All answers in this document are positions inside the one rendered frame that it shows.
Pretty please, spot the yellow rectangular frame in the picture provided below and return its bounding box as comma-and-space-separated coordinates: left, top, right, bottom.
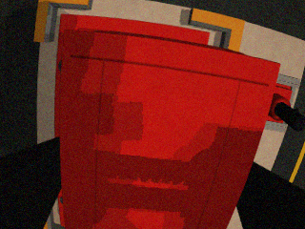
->
290, 140, 305, 183

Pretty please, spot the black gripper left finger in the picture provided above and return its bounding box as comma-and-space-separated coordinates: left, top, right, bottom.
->
0, 136, 61, 229

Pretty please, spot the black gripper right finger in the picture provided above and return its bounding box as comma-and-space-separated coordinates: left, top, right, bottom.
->
236, 161, 305, 229

